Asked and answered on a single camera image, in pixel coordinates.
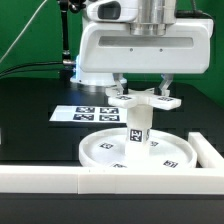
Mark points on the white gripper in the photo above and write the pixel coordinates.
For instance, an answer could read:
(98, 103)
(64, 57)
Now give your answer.
(111, 48)

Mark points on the white cross-shaped table base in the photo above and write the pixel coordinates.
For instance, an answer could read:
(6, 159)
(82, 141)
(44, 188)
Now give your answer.
(147, 98)

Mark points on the white round table top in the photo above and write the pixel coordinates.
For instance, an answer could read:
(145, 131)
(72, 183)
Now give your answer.
(106, 148)

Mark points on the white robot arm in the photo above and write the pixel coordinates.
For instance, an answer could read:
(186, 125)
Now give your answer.
(145, 17)

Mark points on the printed marker sheet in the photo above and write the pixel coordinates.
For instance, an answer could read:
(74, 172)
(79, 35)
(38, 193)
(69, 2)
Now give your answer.
(92, 114)

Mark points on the black camera stand pole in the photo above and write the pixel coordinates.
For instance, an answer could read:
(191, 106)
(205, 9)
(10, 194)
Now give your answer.
(75, 6)

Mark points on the white L-shaped fence rail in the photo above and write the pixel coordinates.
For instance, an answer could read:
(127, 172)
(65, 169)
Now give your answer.
(207, 179)

